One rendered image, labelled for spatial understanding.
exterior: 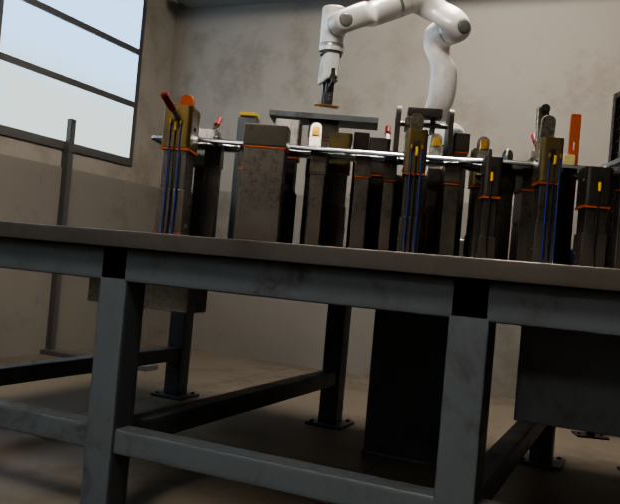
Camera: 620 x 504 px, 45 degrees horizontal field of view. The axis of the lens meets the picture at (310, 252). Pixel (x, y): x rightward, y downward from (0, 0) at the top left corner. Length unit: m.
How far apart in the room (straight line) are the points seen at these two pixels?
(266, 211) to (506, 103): 2.77
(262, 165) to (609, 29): 2.96
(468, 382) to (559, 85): 3.27
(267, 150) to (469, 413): 0.95
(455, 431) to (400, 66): 3.56
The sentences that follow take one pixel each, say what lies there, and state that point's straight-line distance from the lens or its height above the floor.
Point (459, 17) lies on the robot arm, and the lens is 2.81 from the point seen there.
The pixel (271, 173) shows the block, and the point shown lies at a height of 0.90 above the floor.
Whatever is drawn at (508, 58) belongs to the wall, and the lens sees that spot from 4.69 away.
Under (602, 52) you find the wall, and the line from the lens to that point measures 4.63.
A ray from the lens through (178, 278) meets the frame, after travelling 1.75.
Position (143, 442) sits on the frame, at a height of 0.21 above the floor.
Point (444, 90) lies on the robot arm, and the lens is 2.82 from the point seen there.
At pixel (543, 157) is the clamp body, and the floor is 0.99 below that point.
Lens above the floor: 0.66
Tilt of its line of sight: 1 degrees up
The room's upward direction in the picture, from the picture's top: 5 degrees clockwise
